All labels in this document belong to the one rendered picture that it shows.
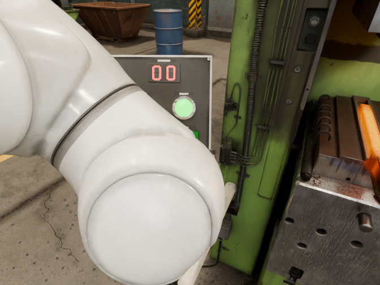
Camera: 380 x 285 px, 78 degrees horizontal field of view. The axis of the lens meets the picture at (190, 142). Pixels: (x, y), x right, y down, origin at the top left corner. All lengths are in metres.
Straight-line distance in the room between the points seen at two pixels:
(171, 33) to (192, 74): 4.46
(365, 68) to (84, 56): 1.03
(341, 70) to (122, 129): 1.01
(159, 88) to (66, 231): 1.40
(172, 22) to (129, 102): 4.86
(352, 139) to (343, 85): 0.38
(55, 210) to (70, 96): 1.82
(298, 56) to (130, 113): 0.62
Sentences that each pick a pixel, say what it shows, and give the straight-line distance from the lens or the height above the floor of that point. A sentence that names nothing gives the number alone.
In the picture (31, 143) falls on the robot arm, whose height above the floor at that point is 1.26.
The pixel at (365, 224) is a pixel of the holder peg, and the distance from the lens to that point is 0.71.
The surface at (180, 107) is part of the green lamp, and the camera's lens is 0.59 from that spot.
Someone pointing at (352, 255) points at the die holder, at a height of 0.72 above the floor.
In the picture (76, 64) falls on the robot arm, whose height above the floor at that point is 1.30.
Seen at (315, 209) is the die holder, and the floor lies 0.84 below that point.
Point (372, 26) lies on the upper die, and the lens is 0.59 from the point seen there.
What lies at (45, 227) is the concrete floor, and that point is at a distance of 1.92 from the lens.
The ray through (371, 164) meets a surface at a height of 1.00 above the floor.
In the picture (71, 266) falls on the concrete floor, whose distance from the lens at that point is 1.66.
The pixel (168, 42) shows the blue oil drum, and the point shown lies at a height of 0.35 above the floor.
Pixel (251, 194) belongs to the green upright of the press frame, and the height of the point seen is 0.61.
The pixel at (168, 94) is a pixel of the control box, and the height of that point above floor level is 1.12.
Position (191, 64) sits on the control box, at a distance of 0.61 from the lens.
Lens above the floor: 1.35
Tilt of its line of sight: 35 degrees down
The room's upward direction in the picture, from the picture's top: straight up
